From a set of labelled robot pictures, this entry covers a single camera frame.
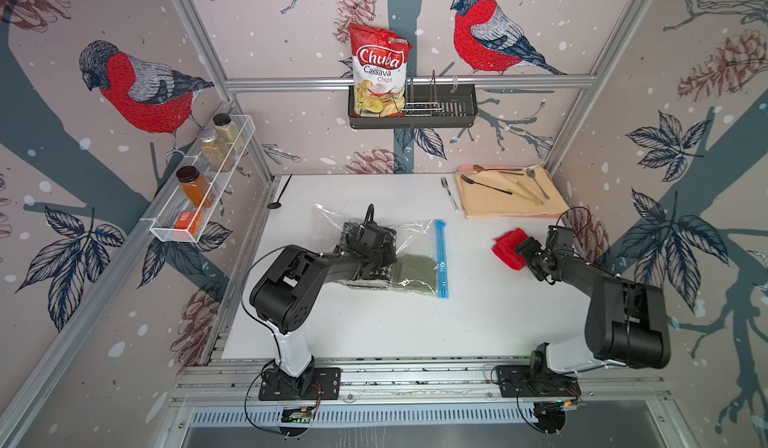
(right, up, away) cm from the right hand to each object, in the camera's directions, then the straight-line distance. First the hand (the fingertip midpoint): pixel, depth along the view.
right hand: (521, 249), depth 96 cm
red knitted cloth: (-6, 0, -1) cm, 6 cm away
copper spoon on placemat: (-6, +29, +27) cm, 40 cm away
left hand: (-40, 0, +1) cm, 40 cm away
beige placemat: (-7, +15, +19) cm, 25 cm away
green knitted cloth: (-35, -6, -6) cm, 36 cm away
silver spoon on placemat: (+16, +28, +26) cm, 41 cm away
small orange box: (-89, +12, -29) cm, 94 cm away
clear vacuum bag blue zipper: (-29, +3, +7) cm, 30 cm away
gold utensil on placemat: (+13, +17, +18) cm, 28 cm away
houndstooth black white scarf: (-46, -6, -6) cm, 47 cm away
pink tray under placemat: (-10, +30, +28) cm, 42 cm away
